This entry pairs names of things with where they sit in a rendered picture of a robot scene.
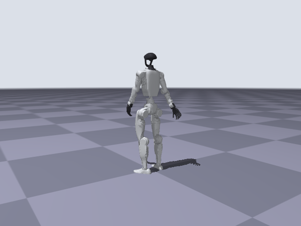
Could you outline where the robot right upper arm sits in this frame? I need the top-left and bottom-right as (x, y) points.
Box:
(159, 72), (168, 94)

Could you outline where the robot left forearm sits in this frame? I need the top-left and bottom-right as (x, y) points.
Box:
(127, 87), (137, 106)

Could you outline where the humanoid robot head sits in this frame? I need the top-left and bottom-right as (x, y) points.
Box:
(144, 53), (157, 71)

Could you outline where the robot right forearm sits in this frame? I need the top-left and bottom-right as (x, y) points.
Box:
(164, 91), (173, 108)

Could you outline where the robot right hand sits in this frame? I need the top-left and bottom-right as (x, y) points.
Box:
(171, 103), (181, 120)

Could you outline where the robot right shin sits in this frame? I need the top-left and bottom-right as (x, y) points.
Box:
(154, 136), (163, 166)

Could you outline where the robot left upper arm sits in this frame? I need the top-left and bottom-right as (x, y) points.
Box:
(135, 70), (146, 93)

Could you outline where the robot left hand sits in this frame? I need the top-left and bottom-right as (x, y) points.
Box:
(127, 104), (133, 116)

